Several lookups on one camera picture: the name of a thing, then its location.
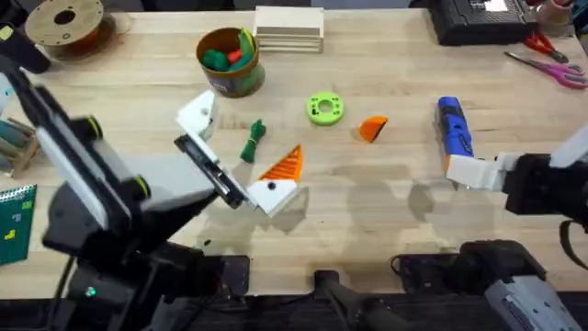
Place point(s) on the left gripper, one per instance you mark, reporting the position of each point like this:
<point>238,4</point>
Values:
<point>170,177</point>

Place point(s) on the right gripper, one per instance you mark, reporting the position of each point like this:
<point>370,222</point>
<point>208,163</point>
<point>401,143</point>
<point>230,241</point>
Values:
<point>542,184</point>

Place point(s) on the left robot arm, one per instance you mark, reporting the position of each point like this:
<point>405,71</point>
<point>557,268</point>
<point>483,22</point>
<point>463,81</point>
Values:
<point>115,276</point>

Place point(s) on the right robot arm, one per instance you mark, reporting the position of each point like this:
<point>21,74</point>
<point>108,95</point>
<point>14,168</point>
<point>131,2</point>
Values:
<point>528,303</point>

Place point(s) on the green vegetable toy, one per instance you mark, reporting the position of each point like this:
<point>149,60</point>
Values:
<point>252,140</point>

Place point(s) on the blue electric screwdriver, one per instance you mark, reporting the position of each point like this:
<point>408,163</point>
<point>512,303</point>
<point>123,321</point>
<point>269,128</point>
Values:
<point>452,128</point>

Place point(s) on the tub with toys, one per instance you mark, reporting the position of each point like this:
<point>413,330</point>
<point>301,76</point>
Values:
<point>229,64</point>

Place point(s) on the green disc with holes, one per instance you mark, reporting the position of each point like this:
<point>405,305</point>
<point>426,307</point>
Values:
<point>324,109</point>

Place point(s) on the orange ribbed wedge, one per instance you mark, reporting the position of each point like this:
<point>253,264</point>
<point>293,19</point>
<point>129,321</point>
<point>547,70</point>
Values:
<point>371,128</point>

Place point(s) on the pink scissors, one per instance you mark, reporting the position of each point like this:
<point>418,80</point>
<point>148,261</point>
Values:
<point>558,71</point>

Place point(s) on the black case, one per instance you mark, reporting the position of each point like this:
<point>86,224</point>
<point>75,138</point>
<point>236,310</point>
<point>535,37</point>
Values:
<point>478,23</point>

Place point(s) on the black upright wrist plate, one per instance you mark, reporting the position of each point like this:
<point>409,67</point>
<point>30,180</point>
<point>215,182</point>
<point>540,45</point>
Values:
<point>64,147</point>

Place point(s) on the tape roll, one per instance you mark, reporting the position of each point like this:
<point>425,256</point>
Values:
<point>553,11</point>

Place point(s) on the filament spool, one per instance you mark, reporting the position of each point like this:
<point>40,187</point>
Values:
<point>69,27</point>

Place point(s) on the wooden box with tools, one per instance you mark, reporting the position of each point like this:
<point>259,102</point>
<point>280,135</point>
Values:
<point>16,144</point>

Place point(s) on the black rail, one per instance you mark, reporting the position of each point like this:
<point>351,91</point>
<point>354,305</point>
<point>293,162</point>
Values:
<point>285,317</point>

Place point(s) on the black stand post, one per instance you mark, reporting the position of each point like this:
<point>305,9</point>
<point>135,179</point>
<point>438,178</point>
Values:
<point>353,303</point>

